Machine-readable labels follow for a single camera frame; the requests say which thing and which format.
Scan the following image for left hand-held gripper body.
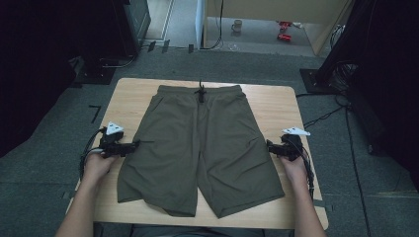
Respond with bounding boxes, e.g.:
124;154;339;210
98;121;128;160

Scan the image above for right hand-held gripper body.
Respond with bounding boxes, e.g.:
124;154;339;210
278;126;311;162

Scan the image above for olive green shorts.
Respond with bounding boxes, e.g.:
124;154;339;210
117;79;286;219

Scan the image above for person's right hand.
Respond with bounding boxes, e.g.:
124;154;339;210
280;157;309;191

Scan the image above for person's left hand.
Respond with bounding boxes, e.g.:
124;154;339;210
82;151;118;184

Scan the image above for black stand base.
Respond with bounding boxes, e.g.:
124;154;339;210
74;56;117;86
298;67;334;96

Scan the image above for person's dark clothing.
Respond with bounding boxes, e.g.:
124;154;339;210
129;223;266;237

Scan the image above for black curtain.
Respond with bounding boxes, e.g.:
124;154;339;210
315;0;419;192
0;0;131;159

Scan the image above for black cabinet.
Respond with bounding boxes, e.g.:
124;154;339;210
122;0;152;57

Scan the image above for grey mug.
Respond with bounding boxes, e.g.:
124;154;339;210
230;19;244;34

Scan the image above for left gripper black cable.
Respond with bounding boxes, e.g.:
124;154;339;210
78;127;107;181

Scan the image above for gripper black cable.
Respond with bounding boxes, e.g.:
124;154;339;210
295;142;316;201
78;127;107;181

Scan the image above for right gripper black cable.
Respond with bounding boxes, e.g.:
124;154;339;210
295;142;316;201

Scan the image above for black floor cable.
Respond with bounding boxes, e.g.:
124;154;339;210
295;93;351;130

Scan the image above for hanging black cable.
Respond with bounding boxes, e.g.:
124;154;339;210
200;0;225;51

